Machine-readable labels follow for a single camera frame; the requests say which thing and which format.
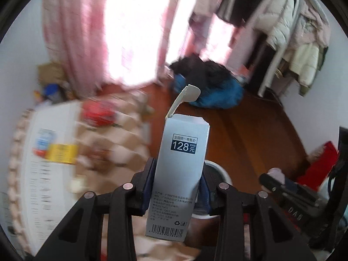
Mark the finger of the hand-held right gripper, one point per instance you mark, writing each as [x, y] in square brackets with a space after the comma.
[269, 182]
[296, 189]

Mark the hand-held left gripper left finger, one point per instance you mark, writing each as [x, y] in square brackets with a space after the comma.
[148, 187]

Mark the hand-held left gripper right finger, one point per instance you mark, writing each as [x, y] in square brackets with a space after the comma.
[204, 193]

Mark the pale paper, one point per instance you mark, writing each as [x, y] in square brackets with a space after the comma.
[276, 174]

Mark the white waste bin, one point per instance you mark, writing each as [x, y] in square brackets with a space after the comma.
[223, 172]

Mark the grey cardboard carton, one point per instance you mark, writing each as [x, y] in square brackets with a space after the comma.
[179, 168]

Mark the red snack packet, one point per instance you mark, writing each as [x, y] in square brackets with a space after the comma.
[98, 112]

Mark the yellow snack packet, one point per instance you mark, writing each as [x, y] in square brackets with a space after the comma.
[62, 154]

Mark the blue snack packet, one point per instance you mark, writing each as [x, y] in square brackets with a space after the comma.
[43, 142]

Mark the red blanket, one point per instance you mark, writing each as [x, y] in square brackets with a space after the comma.
[319, 165]

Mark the checked tablecloth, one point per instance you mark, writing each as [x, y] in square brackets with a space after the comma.
[114, 152]

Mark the blue quilt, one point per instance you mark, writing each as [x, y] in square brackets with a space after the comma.
[217, 93]

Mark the cream puffer jacket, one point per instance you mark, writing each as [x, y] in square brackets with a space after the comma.
[306, 62]

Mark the pile of dark clothes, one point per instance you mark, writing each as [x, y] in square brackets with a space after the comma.
[198, 66]

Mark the white jar with blue lid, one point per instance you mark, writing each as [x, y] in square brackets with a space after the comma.
[54, 92]

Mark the small orange bottle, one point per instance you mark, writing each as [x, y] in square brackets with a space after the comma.
[38, 95]

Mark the brown paper bag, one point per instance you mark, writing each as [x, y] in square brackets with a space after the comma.
[51, 73]

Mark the pink fuzzy garment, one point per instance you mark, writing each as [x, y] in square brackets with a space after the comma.
[312, 24]

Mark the white puffer jacket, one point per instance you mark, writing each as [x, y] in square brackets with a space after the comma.
[282, 13]

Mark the pink floral curtain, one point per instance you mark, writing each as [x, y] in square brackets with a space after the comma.
[78, 32]

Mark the black striped jacket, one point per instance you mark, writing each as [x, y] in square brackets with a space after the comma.
[242, 0]

